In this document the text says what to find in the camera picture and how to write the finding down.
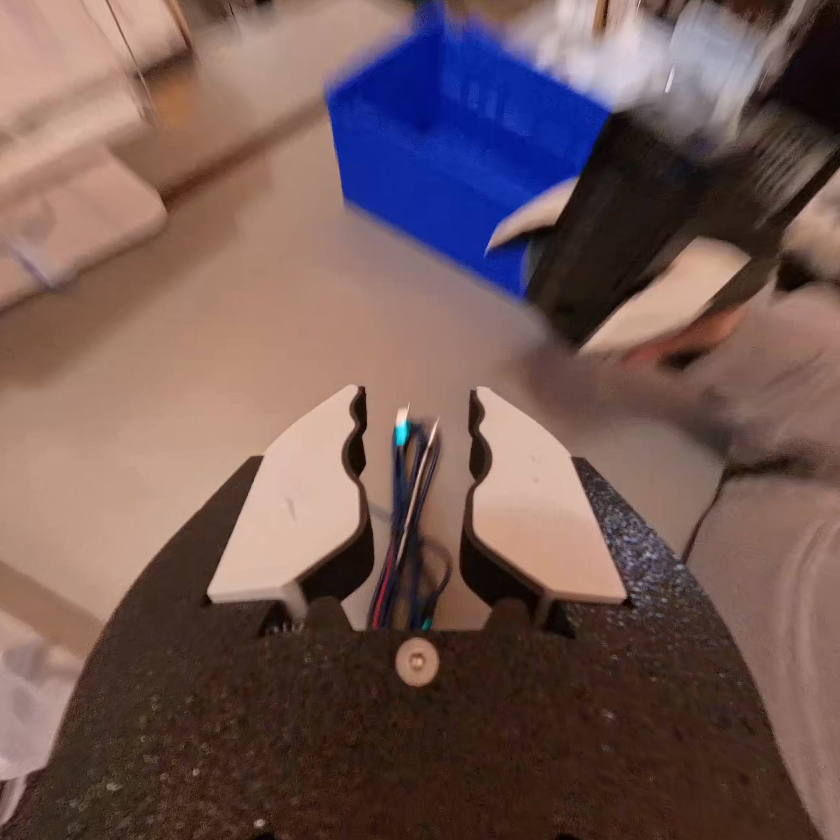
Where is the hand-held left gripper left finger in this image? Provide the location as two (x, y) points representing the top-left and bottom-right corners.
(206, 385), (376, 622)

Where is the pale plastic tray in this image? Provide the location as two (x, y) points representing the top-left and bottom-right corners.
(0, 147), (169, 311)

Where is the clear plastic divided bin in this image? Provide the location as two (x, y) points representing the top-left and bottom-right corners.
(538, 0), (775, 127)

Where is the blue usb cable teal plug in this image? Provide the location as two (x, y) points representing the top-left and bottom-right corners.
(367, 403), (418, 631)

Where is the black usb hub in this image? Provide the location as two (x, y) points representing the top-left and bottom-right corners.
(524, 108), (742, 345)

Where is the bundle of coloured wires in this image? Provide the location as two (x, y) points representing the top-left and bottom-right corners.
(387, 416), (455, 632)

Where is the white plastic sheet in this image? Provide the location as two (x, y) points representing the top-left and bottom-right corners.
(0, 610), (88, 783)

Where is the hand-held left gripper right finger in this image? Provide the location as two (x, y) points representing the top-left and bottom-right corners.
(459, 386), (630, 626)

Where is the blue plastic bin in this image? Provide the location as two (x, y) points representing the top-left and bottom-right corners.
(325, 3), (615, 300)

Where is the person's right forearm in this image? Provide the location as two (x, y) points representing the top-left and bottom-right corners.
(682, 282), (840, 480)

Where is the person's right hand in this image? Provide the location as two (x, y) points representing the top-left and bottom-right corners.
(620, 307), (750, 370)

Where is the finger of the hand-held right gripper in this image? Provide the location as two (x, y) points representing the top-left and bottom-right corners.
(576, 236), (754, 359)
(483, 178), (580, 258)

